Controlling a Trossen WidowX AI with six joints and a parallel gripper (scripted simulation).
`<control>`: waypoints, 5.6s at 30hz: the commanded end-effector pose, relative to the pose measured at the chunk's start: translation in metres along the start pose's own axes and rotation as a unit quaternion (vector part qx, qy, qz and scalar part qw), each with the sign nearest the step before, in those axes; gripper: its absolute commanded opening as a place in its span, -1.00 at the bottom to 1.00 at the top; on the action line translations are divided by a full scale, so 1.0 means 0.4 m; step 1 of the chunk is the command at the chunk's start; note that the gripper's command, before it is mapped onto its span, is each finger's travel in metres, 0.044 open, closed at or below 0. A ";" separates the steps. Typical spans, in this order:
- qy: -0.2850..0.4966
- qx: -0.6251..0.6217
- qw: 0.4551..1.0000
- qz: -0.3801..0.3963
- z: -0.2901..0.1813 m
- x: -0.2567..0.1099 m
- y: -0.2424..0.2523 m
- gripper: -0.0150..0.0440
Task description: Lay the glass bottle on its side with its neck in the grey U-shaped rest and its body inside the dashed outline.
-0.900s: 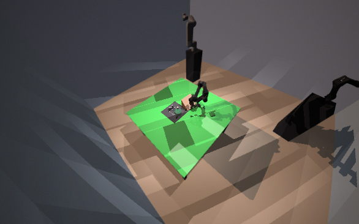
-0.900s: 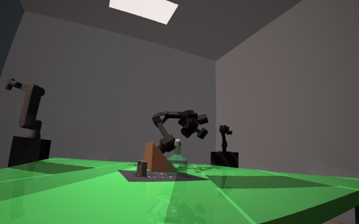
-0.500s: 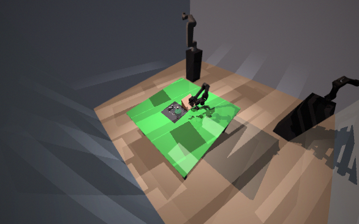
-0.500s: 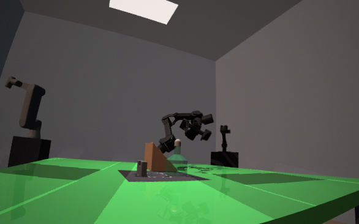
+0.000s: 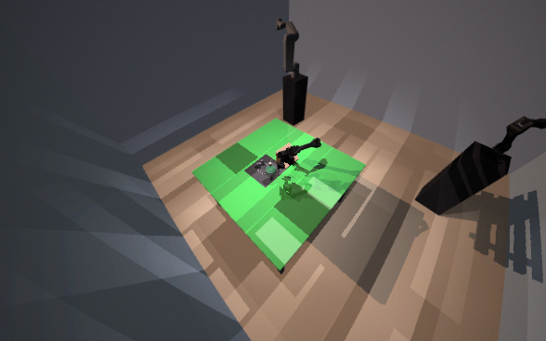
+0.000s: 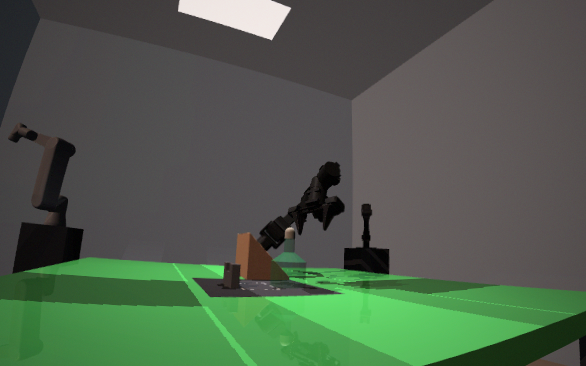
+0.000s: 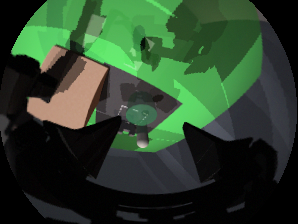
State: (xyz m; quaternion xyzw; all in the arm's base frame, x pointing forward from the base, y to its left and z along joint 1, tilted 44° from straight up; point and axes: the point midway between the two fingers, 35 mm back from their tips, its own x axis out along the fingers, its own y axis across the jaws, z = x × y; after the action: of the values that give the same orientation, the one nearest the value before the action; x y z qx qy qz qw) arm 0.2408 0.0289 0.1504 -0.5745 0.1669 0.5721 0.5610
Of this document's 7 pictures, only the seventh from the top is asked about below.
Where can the green glass bottle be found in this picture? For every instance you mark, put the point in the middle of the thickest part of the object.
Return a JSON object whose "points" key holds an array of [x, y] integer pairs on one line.
{"points": [[141, 111]]}

